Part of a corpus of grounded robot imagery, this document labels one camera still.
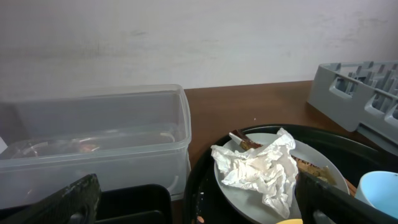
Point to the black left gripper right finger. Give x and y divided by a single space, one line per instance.
320 202

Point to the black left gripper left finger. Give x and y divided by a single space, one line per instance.
75 203

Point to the light blue cup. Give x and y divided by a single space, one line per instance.
379 190

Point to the grey dishwasher rack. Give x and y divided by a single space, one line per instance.
360 97

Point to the yellow bowl with scraps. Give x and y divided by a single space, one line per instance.
291 221

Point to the crumpled white napkin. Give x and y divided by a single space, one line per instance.
269 170

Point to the round black serving tray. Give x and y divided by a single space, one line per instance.
203 197

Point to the grey plate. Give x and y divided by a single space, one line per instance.
248 202

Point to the black rectangular tray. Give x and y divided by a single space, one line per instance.
141 204

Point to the clear plastic bin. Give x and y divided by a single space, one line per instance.
126 136

